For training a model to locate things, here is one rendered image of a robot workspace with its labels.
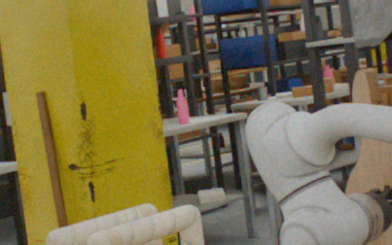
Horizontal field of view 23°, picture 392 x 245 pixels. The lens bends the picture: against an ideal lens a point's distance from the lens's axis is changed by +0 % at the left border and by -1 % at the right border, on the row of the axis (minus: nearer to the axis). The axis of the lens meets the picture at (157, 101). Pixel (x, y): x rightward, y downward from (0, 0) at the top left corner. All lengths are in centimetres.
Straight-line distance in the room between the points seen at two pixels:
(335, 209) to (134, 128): 88
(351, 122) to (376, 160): 43
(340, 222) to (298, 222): 8
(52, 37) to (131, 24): 22
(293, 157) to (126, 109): 83
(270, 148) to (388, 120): 23
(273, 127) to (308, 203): 14
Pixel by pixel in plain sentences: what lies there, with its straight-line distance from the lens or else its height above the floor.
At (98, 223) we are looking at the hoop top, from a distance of 133.
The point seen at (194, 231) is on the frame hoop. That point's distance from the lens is 134.
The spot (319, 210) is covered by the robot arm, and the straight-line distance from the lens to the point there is 162.
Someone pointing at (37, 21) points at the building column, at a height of 153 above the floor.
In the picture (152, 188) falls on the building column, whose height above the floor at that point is 109.
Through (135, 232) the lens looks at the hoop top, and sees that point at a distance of 126.
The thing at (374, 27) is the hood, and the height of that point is 142.
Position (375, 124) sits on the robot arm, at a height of 127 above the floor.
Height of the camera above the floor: 143
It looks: 3 degrees down
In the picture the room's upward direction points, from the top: 8 degrees counter-clockwise
